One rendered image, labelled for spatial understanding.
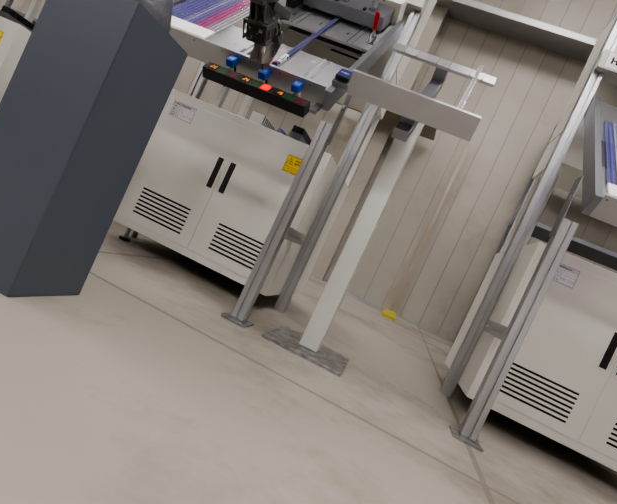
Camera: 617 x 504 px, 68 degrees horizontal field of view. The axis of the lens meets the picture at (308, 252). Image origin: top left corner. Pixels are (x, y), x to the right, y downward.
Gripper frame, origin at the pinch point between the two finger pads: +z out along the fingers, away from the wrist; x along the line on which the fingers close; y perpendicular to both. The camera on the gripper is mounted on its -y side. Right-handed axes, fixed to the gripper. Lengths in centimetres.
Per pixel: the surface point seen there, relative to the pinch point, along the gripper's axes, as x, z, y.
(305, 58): 4.8, 3.0, -18.7
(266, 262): 24, 39, 34
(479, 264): 128, 246, -246
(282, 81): 5.3, 4.3, -2.4
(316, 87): 16.3, 2.1, -2.4
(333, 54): -5, 23, -74
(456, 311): 127, 281, -208
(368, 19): 12, -1, -56
